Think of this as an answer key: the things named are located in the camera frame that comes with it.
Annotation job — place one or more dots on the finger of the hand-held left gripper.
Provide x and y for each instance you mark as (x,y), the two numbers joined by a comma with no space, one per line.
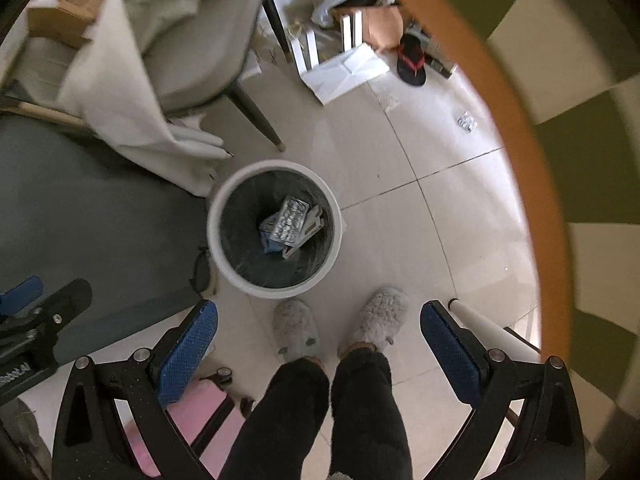
(20,294)
(64,301)

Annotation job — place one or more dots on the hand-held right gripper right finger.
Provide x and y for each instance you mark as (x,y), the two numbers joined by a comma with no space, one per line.
(450,355)

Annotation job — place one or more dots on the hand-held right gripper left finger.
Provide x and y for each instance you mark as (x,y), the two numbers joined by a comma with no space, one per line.
(190,352)

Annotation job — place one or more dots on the white round trash can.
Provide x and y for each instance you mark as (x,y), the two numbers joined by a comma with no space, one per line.
(214,240)

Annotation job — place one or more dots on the black trash bag liner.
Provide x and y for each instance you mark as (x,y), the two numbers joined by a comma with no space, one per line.
(240,260)

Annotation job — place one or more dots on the grey fluffy slipper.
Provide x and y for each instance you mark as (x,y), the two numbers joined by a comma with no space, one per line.
(375,317)
(296,327)

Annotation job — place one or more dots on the dark grey rug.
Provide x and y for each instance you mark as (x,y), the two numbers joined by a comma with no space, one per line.
(90,210)

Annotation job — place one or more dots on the person's right leg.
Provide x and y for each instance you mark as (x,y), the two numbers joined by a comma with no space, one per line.
(367,410)

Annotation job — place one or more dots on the person's leg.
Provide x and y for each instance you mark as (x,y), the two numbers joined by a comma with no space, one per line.
(367,410)
(280,420)

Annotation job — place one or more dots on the person's left leg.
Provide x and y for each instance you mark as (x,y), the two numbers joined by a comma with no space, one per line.
(280,420)

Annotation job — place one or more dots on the blue white medicine box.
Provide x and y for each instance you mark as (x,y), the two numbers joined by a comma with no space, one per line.
(267,237)

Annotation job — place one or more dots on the silver blister pack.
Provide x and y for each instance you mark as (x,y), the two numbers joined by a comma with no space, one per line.
(291,220)

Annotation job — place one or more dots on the white yellow medicine box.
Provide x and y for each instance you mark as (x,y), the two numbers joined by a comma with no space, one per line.
(311,230)

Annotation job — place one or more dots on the wooden stick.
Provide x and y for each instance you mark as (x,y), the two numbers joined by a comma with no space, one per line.
(47,112)

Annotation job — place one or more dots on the white cloth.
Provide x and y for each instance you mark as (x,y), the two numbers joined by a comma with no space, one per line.
(130,90)

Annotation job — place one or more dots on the small crumpled blister pack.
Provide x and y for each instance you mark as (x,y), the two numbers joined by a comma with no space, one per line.
(467,121)

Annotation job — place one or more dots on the round table with orange rim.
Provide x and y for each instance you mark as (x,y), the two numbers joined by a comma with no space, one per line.
(505,95)

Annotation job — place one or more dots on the grey upholstered chair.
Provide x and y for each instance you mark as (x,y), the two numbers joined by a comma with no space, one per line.
(200,50)

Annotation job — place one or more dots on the brown cardboard box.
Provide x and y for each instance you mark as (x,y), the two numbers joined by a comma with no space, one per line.
(70,5)

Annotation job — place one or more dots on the black red flip-flop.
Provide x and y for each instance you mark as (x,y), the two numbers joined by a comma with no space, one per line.
(412,62)

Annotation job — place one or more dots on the white paper sheets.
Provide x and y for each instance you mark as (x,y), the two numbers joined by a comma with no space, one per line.
(345,72)

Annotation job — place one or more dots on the white foam board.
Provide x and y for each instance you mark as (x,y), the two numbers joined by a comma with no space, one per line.
(351,30)
(304,50)

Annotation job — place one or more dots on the green cream checkered tablecloth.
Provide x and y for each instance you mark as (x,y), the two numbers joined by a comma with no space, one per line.
(580,50)

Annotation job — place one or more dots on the open cardboard box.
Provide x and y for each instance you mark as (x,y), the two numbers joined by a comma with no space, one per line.
(382,25)

